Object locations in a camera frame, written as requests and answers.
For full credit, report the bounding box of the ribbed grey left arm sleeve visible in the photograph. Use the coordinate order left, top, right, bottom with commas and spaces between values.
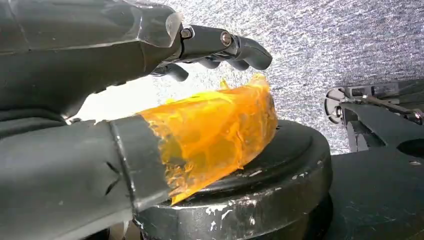
0, 107, 69, 140

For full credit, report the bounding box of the black round robot leg housing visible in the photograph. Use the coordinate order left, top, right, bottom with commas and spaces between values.
134, 119, 334, 240

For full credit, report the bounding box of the metal linkage with rod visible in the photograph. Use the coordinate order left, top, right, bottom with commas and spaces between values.
323, 78, 424, 126

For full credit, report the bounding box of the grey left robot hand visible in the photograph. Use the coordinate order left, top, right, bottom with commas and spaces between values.
0, 0, 280, 240

